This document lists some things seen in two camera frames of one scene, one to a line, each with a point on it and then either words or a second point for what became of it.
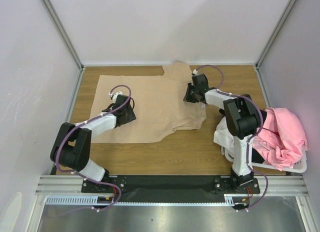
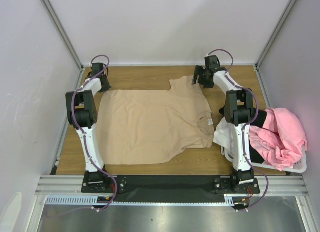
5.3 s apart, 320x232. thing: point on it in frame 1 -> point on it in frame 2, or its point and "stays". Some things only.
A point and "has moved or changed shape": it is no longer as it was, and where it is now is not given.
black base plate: [170, 189] stays
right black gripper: [190, 95] -> [200, 75]
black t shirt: [256, 158] stays
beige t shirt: [158, 100] has moved or changed shape
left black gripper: [131, 117] -> [108, 85]
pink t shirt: [281, 142] stays
